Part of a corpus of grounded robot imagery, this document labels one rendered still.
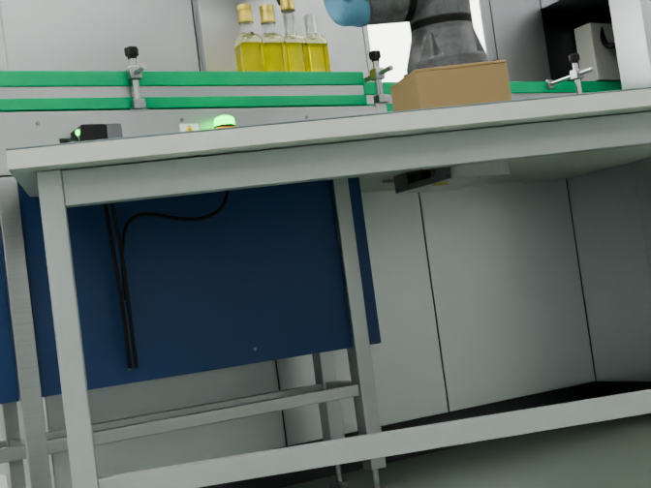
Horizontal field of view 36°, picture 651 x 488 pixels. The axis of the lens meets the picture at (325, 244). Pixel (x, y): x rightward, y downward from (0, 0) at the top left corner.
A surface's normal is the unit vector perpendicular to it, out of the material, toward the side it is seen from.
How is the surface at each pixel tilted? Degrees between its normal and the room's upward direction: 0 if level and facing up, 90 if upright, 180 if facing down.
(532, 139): 90
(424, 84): 90
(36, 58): 90
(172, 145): 90
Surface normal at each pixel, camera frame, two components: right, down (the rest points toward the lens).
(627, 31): -0.86, 0.08
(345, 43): 0.50, -0.11
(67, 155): 0.18, -0.08
